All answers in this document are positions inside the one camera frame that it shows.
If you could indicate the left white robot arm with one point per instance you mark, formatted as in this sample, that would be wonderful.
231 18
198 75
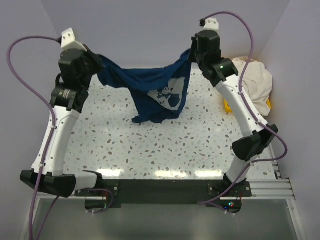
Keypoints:
47 172

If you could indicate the yellow plastic tray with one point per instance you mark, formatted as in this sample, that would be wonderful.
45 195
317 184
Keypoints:
229 110

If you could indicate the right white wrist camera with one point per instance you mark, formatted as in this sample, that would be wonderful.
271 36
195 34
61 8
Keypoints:
210 23

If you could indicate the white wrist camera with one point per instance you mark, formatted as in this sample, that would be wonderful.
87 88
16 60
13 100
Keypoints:
69 41
210 23

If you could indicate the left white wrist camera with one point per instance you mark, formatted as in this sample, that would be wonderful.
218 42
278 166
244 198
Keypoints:
69 41

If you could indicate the blue mickey t shirt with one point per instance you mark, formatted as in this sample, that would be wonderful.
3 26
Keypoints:
159 94

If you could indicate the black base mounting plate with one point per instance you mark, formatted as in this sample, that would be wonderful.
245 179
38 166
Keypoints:
152 192

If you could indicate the aluminium frame rail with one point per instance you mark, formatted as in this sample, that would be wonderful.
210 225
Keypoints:
265 183

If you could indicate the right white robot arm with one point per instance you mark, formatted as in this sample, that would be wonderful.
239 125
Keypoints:
257 134

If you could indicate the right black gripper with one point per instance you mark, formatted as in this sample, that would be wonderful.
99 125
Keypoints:
191 57

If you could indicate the cream white t shirt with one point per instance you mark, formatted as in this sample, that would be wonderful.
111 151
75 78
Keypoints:
258 84

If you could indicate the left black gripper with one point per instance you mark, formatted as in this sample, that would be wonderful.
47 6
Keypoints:
97 59

